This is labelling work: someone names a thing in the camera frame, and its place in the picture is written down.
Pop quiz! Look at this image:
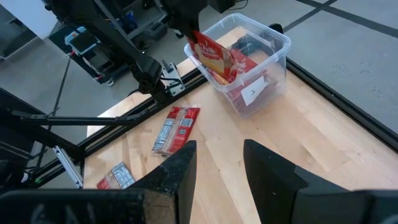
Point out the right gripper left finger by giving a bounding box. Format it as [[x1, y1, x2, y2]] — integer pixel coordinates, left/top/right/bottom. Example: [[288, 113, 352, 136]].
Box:
[[0, 139, 197, 224]]

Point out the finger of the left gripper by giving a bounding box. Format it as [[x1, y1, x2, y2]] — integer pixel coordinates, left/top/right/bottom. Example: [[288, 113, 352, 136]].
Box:
[[182, 25, 200, 44], [192, 22, 205, 40]]

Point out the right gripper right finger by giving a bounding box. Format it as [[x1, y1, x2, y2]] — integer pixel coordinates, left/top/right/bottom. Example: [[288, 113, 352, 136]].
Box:
[[244, 139, 398, 224]]

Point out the red popcorn bag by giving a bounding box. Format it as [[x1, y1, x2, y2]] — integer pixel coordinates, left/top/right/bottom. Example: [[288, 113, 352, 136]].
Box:
[[217, 74, 277, 116], [186, 30, 239, 85], [96, 161, 137, 190], [229, 48, 259, 75], [151, 105, 201, 156]]

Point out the clear plastic bin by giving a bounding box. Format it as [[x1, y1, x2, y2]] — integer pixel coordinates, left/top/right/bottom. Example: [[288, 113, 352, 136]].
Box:
[[183, 12, 292, 119]]

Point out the white paper label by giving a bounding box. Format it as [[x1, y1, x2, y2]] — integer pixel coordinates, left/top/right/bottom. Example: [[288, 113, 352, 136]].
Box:
[[241, 76, 271, 107]]

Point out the black equipment cart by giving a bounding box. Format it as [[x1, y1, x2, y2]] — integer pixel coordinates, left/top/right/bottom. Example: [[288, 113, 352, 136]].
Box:
[[49, 24, 131, 86]]

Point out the blue-framed screen device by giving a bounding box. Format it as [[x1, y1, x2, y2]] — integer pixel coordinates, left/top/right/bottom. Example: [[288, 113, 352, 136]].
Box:
[[64, 26, 101, 56]]

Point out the grey metal bracket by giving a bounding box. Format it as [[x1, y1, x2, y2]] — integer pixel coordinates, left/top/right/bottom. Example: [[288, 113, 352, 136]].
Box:
[[160, 60, 187, 97]]

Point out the silver aluminium bracket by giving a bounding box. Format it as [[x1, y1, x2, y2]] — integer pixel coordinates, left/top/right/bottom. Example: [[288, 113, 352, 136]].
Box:
[[52, 145, 85, 189]]

